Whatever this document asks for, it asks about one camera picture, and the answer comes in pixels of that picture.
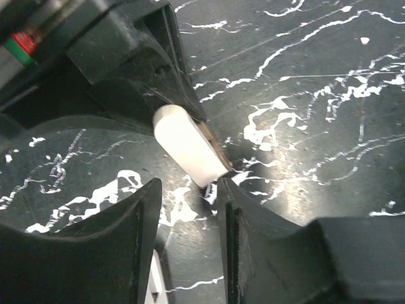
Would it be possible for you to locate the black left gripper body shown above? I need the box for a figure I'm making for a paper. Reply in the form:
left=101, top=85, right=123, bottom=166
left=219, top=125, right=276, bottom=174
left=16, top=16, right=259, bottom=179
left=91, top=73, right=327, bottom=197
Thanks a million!
left=0, top=0, right=165, bottom=127

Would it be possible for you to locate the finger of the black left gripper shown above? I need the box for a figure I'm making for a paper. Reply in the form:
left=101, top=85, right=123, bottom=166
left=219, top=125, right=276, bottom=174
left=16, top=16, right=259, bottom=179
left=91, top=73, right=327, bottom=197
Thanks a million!
left=142, top=1, right=207, bottom=122
left=1, top=75, right=154, bottom=149

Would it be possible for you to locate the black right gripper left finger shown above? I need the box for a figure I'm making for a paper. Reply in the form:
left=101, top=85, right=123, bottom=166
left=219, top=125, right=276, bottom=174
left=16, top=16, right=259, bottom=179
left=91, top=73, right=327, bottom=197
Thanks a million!
left=1, top=178, right=162, bottom=303

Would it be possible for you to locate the white stapler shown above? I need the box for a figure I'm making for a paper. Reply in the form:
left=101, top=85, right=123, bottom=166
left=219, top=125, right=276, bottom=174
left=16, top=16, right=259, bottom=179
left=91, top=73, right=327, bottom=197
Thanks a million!
left=153, top=104, right=232, bottom=188
left=144, top=250, right=168, bottom=304

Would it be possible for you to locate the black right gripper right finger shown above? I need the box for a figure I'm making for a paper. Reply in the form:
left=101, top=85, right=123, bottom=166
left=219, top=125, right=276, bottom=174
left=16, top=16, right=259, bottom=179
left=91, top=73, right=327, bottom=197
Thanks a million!
left=217, top=177, right=404, bottom=303

